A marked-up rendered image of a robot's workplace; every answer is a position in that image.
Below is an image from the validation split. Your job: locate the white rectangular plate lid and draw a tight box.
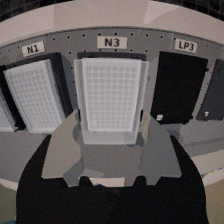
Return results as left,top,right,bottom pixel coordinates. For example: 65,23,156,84
0,98,16,132
3,60,64,133

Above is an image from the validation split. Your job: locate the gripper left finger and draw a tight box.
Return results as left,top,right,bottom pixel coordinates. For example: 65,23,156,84
15,108,85,224

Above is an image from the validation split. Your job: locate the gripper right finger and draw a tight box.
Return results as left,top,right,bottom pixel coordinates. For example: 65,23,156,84
138,109,209,224

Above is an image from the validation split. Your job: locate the white operator button panel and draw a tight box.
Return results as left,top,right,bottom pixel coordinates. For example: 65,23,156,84
184,140,224,176

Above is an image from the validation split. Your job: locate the grey flat base plate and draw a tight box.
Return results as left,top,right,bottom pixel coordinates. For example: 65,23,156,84
0,26,224,186

